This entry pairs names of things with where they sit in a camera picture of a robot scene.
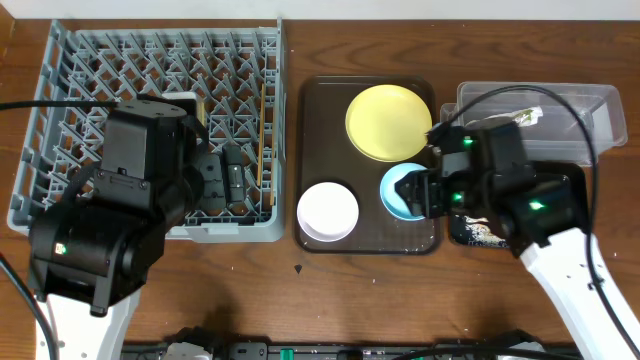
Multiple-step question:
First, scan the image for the light blue bowl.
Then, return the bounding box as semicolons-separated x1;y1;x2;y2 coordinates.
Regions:
379;163;426;221

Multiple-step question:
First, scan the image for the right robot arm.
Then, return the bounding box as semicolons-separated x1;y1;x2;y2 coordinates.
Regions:
394;117;639;359

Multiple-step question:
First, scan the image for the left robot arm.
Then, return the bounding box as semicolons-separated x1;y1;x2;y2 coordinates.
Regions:
29;92;245;359

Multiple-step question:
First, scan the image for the black waste tray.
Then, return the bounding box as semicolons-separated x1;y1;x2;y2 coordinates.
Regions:
448;161;589;245

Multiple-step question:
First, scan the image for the rice food waste pile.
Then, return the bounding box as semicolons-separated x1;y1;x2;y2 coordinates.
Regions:
449;215;507;248

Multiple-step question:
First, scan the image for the grey dishwasher rack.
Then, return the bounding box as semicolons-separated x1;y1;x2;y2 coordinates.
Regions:
7;22;287;243

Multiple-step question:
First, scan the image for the yellow plate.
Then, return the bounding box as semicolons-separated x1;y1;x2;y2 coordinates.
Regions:
345;84;434;162

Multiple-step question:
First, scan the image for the dark brown serving tray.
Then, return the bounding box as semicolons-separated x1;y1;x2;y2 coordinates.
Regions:
295;75;442;255

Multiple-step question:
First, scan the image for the white pink bowl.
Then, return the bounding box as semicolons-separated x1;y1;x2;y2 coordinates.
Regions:
296;182;360;243

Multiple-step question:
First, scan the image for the clear plastic bin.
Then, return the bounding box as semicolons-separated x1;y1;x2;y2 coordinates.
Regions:
440;81;628;166

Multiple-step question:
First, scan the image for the black equipment rail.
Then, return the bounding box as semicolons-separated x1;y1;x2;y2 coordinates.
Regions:
120;327;581;360

